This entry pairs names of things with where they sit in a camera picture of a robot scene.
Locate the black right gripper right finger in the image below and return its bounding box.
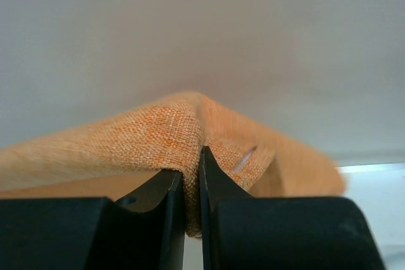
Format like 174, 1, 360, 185
199, 147, 385, 270

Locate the orange cloth placemat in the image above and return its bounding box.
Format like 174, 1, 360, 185
1, 92, 346, 237

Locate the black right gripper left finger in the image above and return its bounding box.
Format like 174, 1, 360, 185
1, 170, 184, 269

